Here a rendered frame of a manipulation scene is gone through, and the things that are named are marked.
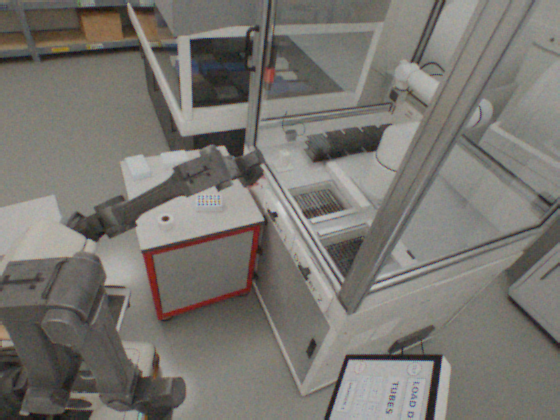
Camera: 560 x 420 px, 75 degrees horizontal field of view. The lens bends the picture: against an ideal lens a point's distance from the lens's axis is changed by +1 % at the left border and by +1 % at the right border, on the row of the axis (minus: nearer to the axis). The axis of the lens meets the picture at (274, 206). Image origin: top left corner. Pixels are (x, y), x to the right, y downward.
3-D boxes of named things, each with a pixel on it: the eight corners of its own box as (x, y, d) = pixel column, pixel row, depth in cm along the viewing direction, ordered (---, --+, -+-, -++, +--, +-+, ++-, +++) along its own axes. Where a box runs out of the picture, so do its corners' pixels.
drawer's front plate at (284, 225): (288, 250, 160) (292, 234, 152) (262, 205, 177) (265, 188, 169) (291, 249, 160) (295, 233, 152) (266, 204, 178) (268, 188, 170)
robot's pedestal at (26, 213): (45, 344, 198) (-16, 262, 144) (37, 300, 215) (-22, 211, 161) (105, 320, 211) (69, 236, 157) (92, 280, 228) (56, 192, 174)
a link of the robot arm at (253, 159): (218, 159, 125) (228, 182, 126) (246, 145, 121) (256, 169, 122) (231, 156, 136) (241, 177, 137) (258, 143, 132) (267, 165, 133)
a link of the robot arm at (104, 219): (81, 219, 104) (90, 236, 104) (107, 206, 100) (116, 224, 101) (104, 211, 112) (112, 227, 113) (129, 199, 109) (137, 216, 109)
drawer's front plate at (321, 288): (322, 313, 141) (329, 298, 133) (290, 255, 158) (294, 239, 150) (326, 311, 141) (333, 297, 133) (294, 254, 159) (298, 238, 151)
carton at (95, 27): (87, 42, 418) (80, 16, 398) (80, 31, 436) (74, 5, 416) (124, 39, 436) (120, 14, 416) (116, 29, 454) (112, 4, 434)
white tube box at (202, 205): (196, 211, 176) (195, 206, 174) (196, 199, 182) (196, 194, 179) (222, 211, 179) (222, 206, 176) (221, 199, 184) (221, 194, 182)
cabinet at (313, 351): (300, 405, 193) (338, 338, 136) (235, 255, 255) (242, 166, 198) (435, 343, 227) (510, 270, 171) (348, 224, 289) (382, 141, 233)
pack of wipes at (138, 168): (152, 177, 189) (151, 170, 186) (133, 181, 185) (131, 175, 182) (143, 160, 198) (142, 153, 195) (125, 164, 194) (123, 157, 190)
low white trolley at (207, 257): (158, 330, 211) (140, 249, 157) (139, 248, 248) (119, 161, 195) (251, 299, 232) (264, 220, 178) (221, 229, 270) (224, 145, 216)
